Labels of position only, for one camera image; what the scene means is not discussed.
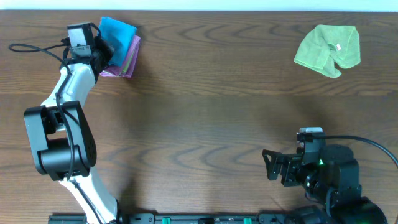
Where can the blue microfiber cloth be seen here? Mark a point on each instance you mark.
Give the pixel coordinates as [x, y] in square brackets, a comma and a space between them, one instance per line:
[119, 35]

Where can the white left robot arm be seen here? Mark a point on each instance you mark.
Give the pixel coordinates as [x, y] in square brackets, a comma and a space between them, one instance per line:
[61, 142]

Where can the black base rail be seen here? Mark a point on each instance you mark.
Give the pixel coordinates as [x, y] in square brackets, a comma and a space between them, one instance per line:
[216, 218]

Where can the folded purple cloth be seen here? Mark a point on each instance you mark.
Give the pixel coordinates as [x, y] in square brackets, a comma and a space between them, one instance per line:
[114, 70]

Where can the folded light green cloth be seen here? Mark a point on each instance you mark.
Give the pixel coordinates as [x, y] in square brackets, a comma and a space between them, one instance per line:
[130, 63]

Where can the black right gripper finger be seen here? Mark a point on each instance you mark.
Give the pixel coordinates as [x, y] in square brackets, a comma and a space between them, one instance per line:
[273, 170]
[273, 159]

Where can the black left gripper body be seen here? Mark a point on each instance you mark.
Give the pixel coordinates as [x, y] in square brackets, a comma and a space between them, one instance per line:
[102, 54]

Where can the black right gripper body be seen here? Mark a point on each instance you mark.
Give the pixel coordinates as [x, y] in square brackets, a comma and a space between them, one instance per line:
[293, 174]

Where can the crumpled green cloth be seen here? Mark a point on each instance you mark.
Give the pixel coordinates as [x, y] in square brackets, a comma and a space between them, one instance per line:
[327, 48]

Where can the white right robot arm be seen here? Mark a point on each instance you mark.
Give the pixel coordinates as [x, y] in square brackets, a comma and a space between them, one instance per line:
[330, 175]

